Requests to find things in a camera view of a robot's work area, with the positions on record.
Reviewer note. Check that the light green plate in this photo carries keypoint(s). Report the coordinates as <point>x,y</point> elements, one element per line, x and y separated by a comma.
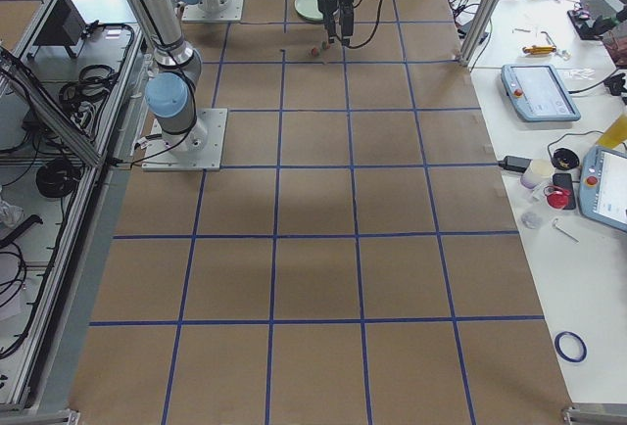
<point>308,11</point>

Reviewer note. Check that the golden metal cylinder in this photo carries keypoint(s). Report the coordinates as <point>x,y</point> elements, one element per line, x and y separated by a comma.
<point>536,50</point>

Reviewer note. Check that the blue teach pendant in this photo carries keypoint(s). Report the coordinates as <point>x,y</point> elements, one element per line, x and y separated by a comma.
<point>538,94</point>

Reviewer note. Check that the small black adapter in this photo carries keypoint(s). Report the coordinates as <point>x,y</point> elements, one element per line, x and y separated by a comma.
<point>514,163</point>

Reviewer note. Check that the white paper cup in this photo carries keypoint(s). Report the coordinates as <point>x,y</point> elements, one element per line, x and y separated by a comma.
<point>537,172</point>

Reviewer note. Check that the black smartphone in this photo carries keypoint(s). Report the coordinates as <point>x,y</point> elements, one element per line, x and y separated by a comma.
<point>564,180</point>

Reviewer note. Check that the red round lid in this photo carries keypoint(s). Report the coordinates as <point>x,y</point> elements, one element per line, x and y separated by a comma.
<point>557,197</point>

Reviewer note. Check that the blue tape roll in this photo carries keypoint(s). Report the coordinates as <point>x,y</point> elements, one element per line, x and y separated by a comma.
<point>570,347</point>

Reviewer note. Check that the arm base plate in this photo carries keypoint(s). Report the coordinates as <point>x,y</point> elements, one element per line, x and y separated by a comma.
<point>213,11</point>
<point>202,148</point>

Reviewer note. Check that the aluminium frame post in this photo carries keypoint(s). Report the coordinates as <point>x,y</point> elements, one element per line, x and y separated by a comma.
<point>479,23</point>

